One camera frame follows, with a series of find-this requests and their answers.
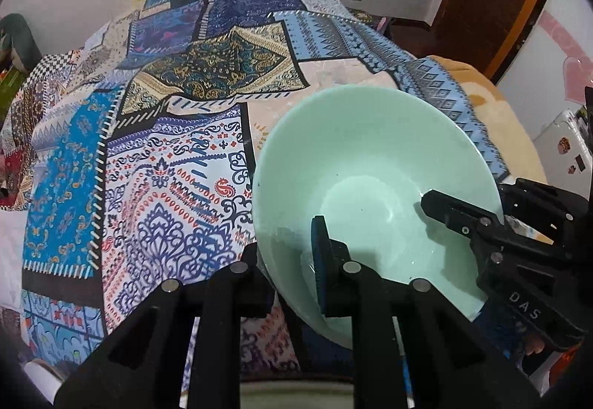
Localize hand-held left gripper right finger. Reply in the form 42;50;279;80
311;215;543;409

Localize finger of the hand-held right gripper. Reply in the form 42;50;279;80
420;189;507;250
498;178;590;250

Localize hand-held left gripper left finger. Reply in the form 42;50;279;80
54;243;275;409

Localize mint green bowl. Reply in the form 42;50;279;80
252;85;505;349

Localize white plate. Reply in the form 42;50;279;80
23;359;63;406

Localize white suitcase with stickers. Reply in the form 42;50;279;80
533;109;593;193

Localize beige cushion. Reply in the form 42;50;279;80
426;54;548;184

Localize patchwork printed blanket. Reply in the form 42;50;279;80
0;0;510;373

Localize grey green plush toy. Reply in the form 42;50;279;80
0;13;42;72

